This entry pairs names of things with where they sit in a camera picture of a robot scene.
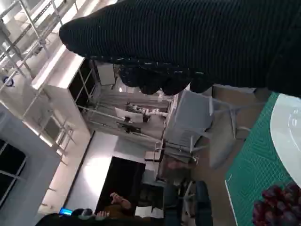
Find red toy grape bunch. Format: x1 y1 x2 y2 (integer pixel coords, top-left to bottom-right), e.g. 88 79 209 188
252 182 301 226

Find white plate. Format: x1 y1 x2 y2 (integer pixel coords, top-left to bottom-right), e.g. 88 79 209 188
269 93 301 188

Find computer monitor on desk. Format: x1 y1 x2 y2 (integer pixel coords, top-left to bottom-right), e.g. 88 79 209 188
114 106 144 125

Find grey chair with armrests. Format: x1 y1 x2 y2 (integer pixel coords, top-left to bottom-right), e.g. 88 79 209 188
164 90 266 170

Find large black screen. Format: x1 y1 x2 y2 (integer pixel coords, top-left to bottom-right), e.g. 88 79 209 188
95 156 147 215

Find green cutting mat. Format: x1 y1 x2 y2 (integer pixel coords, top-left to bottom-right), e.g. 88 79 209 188
224 91 301 226

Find metal shelf frame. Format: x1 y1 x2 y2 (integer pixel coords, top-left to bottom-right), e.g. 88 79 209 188
0 0 79 80

